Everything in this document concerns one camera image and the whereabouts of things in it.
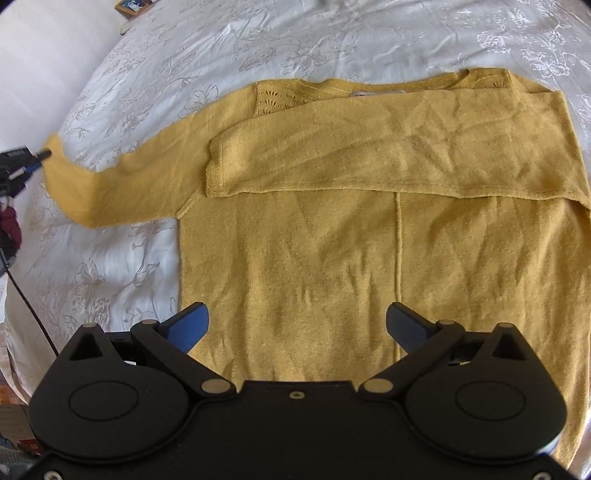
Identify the black cable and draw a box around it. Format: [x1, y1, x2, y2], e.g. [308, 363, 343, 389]
[0, 249, 58, 358]

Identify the white embroidered bedspread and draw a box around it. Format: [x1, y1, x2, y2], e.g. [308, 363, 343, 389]
[0, 0, 591, 480]

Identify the yellow knit sweater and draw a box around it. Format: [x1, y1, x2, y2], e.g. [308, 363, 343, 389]
[42, 68, 591, 480]

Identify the dark red cloth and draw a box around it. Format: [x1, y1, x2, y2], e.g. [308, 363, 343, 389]
[0, 207, 22, 252]

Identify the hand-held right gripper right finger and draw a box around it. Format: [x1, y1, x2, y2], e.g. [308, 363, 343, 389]
[357, 302, 537, 400]

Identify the wooden picture frame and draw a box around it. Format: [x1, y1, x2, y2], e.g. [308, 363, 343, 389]
[115, 0, 155, 16]

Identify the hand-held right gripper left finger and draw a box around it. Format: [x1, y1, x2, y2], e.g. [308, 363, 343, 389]
[60, 302, 236, 399]

